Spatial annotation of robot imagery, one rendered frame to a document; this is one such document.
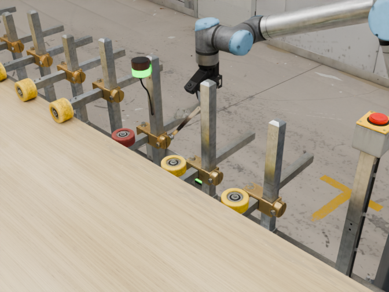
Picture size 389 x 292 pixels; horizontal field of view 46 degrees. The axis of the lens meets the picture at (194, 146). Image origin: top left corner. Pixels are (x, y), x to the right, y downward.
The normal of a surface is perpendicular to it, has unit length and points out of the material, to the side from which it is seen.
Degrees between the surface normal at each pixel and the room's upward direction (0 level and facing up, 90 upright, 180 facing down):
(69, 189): 0
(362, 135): 90
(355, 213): 90
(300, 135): 0
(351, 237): 90
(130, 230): 0
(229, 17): 90
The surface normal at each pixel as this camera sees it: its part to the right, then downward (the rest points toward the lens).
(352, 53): -0.76, 0.37
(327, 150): -0.02, -0.83
